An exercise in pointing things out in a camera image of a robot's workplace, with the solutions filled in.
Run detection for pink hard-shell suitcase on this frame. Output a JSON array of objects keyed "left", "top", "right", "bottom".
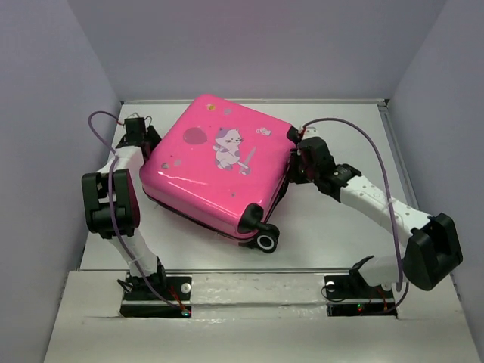
[{"left": 139, "top": 95, "right": 297, "bottom": 253}]

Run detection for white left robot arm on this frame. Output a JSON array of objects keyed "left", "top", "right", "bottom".
[{"left": 81, "top": 111, "right": 168, "bottom": 299}]

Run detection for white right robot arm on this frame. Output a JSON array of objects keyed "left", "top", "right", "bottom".
[{"left": 290, "top": 136, "right": 463, "bottom": 296}]

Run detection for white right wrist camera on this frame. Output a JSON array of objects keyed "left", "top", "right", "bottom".
[{"left": 302, "top": 126, "right": 321, "bottom": 140}]

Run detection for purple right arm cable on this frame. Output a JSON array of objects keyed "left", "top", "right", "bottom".
[{"left": 302, "top": 117, "right": 411, "bottom": 315}]

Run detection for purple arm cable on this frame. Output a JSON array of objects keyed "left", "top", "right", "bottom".
[
  {"left": 87, "top": 110, "right": 190, "bottom": 315},
  {"left": 302, "top": 117, "right": 411, "bottom": 315}
]

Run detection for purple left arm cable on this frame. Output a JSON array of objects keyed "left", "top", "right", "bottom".
[{"left": 87, "top": 110, "right": 190, "bottom": 315}]

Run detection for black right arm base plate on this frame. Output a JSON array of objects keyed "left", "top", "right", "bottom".
[{"left": 321, "top": 275, "right": 398, "bottom": 317}]

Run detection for aluminium mounting rail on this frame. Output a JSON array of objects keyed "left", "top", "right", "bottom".
[{"left": 166, "top": 268, "right": 349, "bottom": 275}]

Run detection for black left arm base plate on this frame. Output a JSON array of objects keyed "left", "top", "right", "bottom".
[{"left": 116, "top": 275, "right": 192, "bottom": 318}]

